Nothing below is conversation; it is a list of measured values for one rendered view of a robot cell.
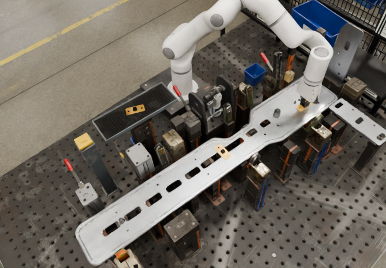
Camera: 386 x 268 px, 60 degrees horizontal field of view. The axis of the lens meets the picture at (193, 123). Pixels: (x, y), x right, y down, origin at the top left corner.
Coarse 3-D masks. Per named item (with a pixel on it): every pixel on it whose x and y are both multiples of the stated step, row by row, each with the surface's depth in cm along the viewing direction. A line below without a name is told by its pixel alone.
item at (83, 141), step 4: (80, 136) 142; (84, 136) 142; (88, 136) 142; (76, 140) 141; (80, 140) 141; (84, 140) 141; (88, 140) 141; (80, 144) 140; (84, 144) 140; (88, 144) 140; (80, 148) 139
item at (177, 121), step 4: (176, 116) 154; (172, 120) 153; (176, 120) 153; (180, 120) 152; (172, 124) 153; (176, 124) 151; (180, 124) 152; (184, 124) 154; (172, 128) 157; (176, 128) 152; (180, 128) 154; (184, 128) 157; (180, 132) 157; (180, 136) 160; (184, 136) 162; (184, 140) 164; (184, 144) 167
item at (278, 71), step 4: (276, 52) 159; (280, 52) 158; (276, 56) 158; (280, 56) 158; (284, 56) 157; (276, 60) 159; (280, 60) 158; (276, 64) 161; (280, 64) 163; (276, 68) 163; (280, 68) 165; (276, 72) 165; (280, 72) 167; (276, 76) 167; (280, 76) 169; (276, 80) 168; (280, 80) 170
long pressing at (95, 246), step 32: (288, 96) 170; (320, 96) 169; (256, 128) 159; (288, 128) 158; (192, 160) 151; (224, 160) 150; (160, 192) 142; (192, 192) 142; (96, 224) 136; (128, 224) 135; (96, 256) 128
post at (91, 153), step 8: (80, 152) 140; (88, 152) 143; (96, 152) 146; (88, 160) 146; (96, 160) 150; (96, 168) 154; (104, 168) 158; (96, 176) 159; (104, 176) 162; (104, 184) 167; (112, 184) 171; (112, 192) 176
